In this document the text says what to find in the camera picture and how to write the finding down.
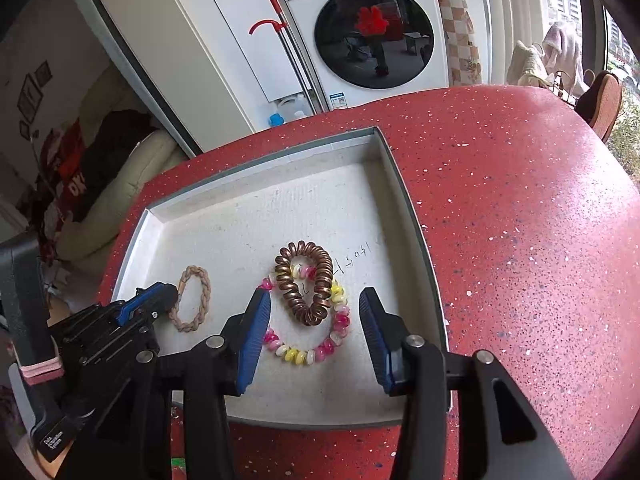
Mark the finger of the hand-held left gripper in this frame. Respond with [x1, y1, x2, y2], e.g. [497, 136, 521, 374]
[116, 282, 179, 327]
[50, 301, 162, 413]

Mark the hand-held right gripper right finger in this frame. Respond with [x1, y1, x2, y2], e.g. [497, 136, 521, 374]
[359, 287, 576, 480]

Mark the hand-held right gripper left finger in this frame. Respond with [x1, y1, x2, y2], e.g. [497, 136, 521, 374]
[75, 287, 272, 480]

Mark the pink yellow beaded bracelet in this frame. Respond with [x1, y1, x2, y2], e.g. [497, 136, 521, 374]
[257, 263, 351, 366]

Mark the beige braided hair tie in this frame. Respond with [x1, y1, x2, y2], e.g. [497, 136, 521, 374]
[168, 265, 212, 333]

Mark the brown spiral hair tie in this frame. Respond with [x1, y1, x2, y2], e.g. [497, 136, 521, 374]
[274, 241, 333, 326]

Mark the shallow white cardboard tray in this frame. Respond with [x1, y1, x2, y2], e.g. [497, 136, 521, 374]
[111, 126, 452, 430]

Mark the cream leather sofa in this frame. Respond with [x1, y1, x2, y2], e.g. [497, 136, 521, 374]
[57, 67, 186, 261]

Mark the red printed garment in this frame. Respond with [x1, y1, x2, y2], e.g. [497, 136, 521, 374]
[40, 120, 88, 221]

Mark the black garment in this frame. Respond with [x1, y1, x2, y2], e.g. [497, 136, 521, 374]
[82, 110, 153, 206]

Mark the translucent plastic jug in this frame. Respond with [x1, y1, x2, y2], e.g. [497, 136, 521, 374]
[277, 94, 313, 121]

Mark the white tall cabinet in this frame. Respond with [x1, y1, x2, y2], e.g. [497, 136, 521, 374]
[80, 0, 321, 158]

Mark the white front-load washing machine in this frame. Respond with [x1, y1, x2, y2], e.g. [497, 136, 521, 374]
[272, 0, 449, 111]

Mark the beige hanging cloth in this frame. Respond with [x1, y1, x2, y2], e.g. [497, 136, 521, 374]
[506, 40, 551, 88]

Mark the checkered patterned cloth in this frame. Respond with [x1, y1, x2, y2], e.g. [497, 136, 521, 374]
[431, 0, 483, 86]

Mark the pink hanging cloth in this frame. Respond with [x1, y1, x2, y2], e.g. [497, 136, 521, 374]
[542, 21, 591, 96]

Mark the large dark picture frame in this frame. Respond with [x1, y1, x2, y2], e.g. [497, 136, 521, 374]
[17, 74, 43, 118]

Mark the red handled mop pole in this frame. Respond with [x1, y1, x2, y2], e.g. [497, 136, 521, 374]
[249, 0, 318, 113]

